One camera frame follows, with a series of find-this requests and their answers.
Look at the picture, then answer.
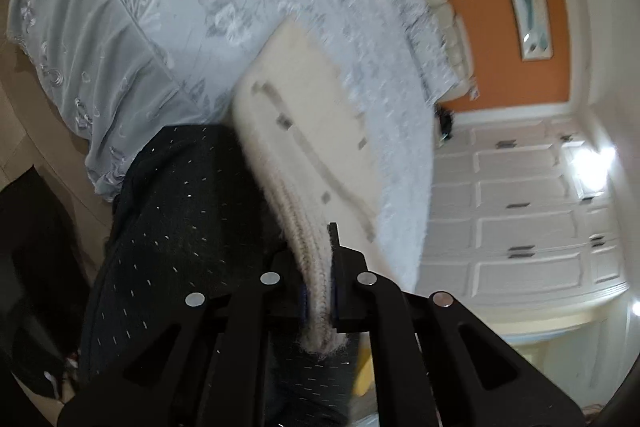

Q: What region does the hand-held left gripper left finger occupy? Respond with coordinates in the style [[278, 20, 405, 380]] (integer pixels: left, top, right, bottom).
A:
[[57, 251, 307, 427]]

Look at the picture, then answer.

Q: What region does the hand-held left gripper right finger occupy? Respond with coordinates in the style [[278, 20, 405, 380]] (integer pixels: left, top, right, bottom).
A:
[[327, 222, 586, 427]]

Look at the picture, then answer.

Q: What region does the cream knit sweater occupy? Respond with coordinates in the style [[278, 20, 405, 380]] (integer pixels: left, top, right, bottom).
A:
[[231, 18, 384, 363]]

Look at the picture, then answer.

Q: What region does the yellow object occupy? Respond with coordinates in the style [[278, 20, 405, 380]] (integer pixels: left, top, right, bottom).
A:
[[352, 336, 377, 402]]

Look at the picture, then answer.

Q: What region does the black dotted garment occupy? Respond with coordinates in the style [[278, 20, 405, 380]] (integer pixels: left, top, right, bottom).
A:
[[77, 124, 362, 427]]

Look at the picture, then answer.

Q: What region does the small black object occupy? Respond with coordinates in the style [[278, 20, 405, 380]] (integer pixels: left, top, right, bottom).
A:
[[434, 105, 455, 142]]

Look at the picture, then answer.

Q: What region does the white panelled wardrobe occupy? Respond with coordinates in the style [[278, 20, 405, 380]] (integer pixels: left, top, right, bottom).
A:
[[414, 114, 632, 309]]

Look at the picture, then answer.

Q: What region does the patterned grey pillow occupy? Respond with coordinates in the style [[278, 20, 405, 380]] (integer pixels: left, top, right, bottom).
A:
[[372, 0, 464, 104]]

